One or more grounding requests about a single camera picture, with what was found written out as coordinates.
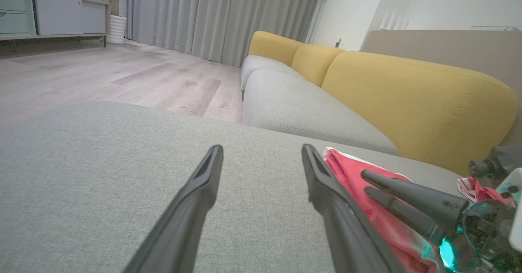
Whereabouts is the red white number jersey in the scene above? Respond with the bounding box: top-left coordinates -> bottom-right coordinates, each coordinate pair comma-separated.
324,147 -> 515,273

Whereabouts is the yellow and grey sofa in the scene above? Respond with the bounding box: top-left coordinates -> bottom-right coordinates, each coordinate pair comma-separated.
241,31 -> 518,176

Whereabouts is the white ribbed plant pot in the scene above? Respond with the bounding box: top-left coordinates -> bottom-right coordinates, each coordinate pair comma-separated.
107,15 -> 128,45

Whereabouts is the beige partition panel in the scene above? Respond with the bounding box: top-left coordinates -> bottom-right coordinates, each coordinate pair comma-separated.
362,30 -> 522,147

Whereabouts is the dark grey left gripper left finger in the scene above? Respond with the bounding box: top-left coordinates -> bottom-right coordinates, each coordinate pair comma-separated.
122,144 -> 224,273

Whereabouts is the white slatted rack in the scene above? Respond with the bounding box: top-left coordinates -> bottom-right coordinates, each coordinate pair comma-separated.
378,9 -> 410,31

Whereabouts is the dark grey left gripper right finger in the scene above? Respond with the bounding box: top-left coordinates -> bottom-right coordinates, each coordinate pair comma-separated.
301,144 -> 408,273

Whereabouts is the white flat box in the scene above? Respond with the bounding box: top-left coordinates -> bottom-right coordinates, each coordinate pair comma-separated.
471,25 -> 520,31

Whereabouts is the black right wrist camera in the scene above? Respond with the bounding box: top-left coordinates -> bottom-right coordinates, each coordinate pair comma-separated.
468,144 -> 522,180

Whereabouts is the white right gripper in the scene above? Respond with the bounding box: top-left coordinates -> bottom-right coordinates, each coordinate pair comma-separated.
361,167 -> 522,273

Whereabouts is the grey curtain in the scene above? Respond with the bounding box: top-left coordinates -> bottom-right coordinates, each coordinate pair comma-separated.
124,0 -> 327,67

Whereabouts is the grey and green TV cabinet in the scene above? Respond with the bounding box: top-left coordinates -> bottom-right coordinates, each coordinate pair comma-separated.
0,0 -> 111,52

